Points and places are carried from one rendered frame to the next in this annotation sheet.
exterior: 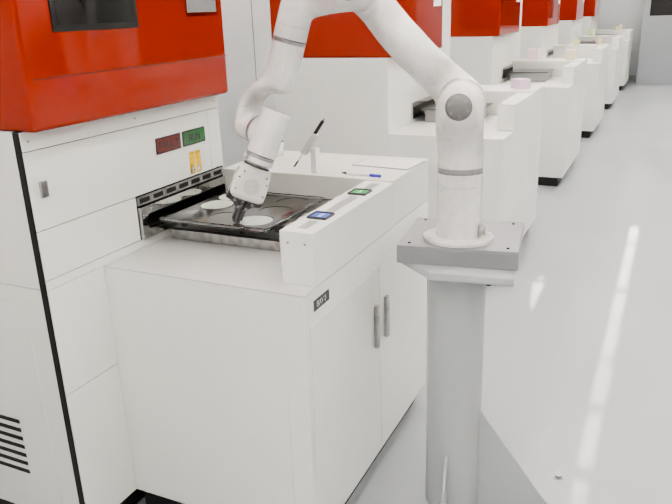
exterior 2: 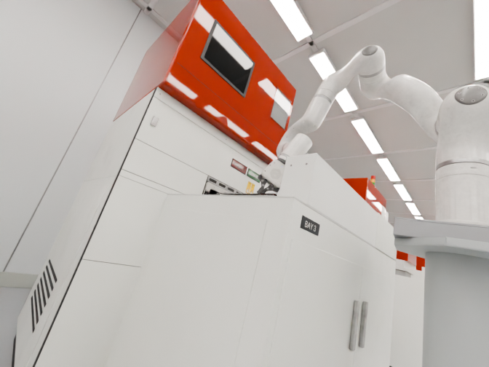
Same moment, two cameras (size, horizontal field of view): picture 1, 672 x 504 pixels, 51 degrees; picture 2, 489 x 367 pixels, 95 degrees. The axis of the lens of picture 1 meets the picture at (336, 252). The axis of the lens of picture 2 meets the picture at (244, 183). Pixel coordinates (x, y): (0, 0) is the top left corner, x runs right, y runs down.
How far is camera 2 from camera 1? 1.33 m
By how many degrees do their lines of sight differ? 41
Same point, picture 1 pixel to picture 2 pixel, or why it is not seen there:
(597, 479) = not seen: outside the picture
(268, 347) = (242, 256)
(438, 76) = (434, 109)
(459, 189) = (470, 174)
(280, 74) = (312, 111)
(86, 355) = (119, 241)
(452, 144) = (459, 135)
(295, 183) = not seen: hidden behind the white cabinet
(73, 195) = (171, 140)
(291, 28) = (324, 89)
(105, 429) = (97, 316)
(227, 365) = (201, 274)
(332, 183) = not seen: hidden behind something
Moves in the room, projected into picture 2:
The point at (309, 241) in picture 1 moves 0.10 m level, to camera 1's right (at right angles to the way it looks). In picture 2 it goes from (311, 159) to (354, 164)
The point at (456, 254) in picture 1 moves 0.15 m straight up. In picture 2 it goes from (476, 231) to (474, 171)
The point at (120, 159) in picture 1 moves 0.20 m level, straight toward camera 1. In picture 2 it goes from (208, 149) to (200, 128)
